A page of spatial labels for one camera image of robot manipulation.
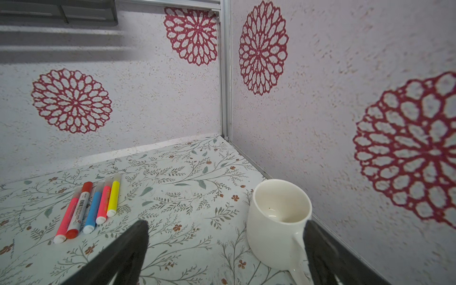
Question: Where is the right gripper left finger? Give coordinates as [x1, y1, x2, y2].
[64, 220, 149, 285]

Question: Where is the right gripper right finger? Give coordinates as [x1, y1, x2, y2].
[303, 220, 389, 285]

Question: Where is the pink highlighter pen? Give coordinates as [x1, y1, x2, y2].
[53, 189, 82, 244]
[96, 177, 113, 225]

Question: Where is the blue highlighter pen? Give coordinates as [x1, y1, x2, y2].
[83, 181, 104, 234]

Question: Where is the white marker pen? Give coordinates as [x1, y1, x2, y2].
[65, 182, 93, 239]

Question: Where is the yellow highlighter pen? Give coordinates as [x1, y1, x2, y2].
[107, 173, 122, 217]

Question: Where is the white ceramic mug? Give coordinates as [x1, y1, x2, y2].
[247, 179, 312, 285]

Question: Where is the dark grey wall shelf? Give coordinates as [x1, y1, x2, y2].
[1, 0, 118, 26]

